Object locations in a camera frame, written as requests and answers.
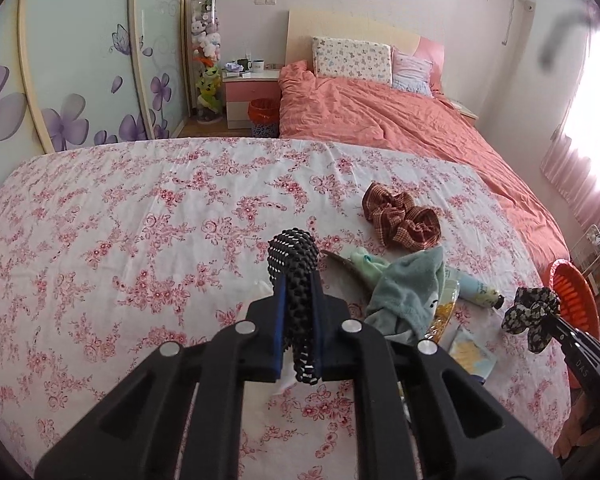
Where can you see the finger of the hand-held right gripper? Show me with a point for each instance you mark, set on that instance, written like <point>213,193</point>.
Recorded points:
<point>580,337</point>

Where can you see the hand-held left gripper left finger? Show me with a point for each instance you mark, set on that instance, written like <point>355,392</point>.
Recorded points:
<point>280,325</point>

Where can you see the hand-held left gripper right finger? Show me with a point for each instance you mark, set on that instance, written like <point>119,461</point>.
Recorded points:
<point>319,325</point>

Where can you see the orange plastic laundry basket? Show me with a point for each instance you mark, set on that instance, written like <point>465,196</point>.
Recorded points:
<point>575,290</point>

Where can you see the black floral scrunchie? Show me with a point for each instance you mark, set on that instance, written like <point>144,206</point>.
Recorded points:
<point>530,310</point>

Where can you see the black beaded hair band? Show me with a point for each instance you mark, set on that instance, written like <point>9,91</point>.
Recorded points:
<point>295,255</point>

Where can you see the teal cloth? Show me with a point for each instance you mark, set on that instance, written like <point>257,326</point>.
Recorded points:
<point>405,290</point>

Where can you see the yellow snack packet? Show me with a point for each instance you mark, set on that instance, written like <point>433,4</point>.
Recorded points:
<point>445,310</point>

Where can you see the person's right hand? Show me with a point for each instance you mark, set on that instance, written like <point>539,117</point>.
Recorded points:
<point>575,435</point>

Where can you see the light green cloth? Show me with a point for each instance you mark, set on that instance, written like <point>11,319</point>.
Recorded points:
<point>367,262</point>

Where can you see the pale blue yellow packet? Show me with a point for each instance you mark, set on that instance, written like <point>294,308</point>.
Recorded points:
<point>472,355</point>

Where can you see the pale green cream tube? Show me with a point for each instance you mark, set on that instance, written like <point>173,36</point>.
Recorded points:
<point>475,290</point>

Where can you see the brown plaid scrunchie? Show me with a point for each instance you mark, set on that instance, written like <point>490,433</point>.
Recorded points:
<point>400,215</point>

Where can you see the pink curtain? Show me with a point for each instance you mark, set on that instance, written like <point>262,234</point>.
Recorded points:
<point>575,175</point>

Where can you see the pink floral tablecloth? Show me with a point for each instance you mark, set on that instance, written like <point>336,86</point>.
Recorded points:
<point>130,235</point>

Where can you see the small bin with orange bag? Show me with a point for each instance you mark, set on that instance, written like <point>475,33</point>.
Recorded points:
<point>264,115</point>

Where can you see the bed with orange duvet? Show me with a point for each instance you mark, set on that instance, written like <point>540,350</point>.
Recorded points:
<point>405,125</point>

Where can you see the white mug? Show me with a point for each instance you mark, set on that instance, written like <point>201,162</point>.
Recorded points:
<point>258,65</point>

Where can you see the dark mug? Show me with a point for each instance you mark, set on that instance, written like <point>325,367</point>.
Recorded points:
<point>245,65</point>

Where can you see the pink striped pillow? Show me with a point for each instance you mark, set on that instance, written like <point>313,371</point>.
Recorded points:
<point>412,72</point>

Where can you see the white floral pillow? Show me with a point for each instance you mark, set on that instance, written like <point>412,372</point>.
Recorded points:
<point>352,57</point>

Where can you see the plush toy display tube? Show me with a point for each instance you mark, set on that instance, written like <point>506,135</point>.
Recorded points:
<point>207,50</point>

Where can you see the bed with cream pink headboard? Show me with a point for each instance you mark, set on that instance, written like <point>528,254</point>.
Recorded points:
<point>340,22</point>

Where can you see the wardrobe with purple flower doors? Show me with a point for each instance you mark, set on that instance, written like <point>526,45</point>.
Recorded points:
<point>80,60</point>

